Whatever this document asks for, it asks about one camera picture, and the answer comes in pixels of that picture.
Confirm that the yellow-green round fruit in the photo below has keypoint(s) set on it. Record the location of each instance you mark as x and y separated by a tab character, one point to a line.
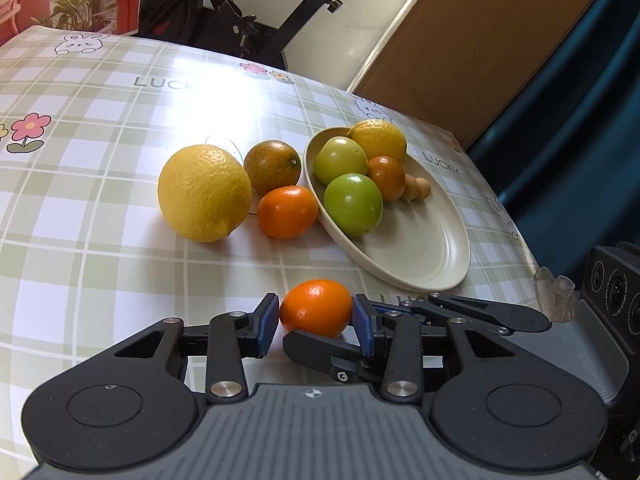
337	159

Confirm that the green round fruit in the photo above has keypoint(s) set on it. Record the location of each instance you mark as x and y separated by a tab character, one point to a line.
352	205

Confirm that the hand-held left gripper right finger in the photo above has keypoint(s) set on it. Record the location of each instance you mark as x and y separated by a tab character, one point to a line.
360	325

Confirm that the large yellow lemon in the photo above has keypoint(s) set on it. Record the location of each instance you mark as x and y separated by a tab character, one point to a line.
204	192

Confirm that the green checked tablecloth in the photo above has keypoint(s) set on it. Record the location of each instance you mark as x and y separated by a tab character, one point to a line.
75	240

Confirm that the small yellow lemon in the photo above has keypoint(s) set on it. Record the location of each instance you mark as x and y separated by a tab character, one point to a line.
380	137

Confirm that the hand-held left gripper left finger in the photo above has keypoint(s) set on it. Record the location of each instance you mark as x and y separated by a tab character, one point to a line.
268	319

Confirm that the clear plastic corner protector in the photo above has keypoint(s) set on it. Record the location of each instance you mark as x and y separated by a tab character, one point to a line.
555	292

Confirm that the bright orange mandarin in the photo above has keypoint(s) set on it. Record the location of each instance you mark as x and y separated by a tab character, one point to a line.
315	307
287	212

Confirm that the beige round plate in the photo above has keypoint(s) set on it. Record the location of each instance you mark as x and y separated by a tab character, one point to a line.
425	250

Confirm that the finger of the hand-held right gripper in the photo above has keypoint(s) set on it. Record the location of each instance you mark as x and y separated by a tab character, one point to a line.
475	310
320	350

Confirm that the green potted plant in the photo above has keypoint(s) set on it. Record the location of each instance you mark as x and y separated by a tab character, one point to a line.
80	7

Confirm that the black exercise bike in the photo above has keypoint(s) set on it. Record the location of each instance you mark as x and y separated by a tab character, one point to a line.
300	15

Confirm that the brown wooden board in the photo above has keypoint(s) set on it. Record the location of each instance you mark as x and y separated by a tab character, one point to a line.
475	50

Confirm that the small brown longan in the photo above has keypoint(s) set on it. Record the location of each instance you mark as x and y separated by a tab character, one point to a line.
425	188
411	189

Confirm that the dark orange tangerine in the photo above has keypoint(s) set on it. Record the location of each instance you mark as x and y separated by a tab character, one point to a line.
387	175

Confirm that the greenish brown tangerine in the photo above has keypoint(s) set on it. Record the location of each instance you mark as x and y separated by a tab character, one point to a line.
272	166

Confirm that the dark blue curtain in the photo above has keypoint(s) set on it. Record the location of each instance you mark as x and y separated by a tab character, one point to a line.
575	160

